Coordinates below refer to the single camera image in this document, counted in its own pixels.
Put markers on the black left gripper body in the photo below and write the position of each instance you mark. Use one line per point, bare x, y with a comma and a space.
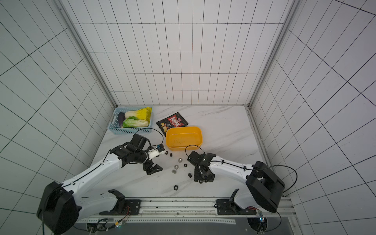
142, 157

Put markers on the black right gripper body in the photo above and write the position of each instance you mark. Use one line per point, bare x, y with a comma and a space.
202, 173

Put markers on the yellow plastic storage box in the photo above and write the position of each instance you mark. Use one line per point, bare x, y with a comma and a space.
177, 139

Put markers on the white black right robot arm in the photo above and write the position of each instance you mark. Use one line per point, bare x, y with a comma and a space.
263, 187

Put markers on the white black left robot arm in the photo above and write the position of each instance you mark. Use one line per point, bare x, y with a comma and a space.
63, 204

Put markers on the green toy cabbage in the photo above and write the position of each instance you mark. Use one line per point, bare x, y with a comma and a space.
133, 122

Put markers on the blue plastic basket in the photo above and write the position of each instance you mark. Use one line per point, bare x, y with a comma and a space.
113, 125

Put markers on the purple toy eggplant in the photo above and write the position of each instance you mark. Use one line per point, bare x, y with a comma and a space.
120, 119

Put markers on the yellow toy cabbage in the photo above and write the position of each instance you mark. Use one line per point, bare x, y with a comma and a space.
144, 114

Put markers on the black red snack bag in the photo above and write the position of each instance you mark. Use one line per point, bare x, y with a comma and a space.
172, 121

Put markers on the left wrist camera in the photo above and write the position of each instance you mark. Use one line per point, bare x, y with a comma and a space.
156, 151

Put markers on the aluminium mounting rail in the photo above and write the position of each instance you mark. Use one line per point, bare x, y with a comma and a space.
173, 210

